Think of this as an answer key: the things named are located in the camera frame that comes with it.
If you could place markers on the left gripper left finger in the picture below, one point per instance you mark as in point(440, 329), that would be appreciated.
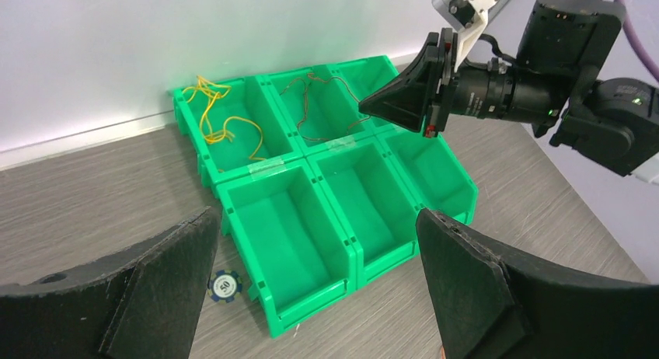
point(141, 302)

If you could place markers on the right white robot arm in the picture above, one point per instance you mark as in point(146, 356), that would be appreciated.
point(551, 83)

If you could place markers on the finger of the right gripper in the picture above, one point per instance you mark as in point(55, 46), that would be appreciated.
point(405, 99)

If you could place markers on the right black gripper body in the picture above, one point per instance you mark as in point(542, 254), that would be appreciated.
point(470, 89)

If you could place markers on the green six-compartment bin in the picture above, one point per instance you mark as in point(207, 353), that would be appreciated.
point(319, 199)

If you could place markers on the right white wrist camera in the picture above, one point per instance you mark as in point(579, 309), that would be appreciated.
point(469, 18)

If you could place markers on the poker chip by bin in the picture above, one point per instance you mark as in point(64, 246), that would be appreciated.
point(224, 286)

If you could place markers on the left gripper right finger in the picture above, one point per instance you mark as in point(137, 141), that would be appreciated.
point(492, 300)

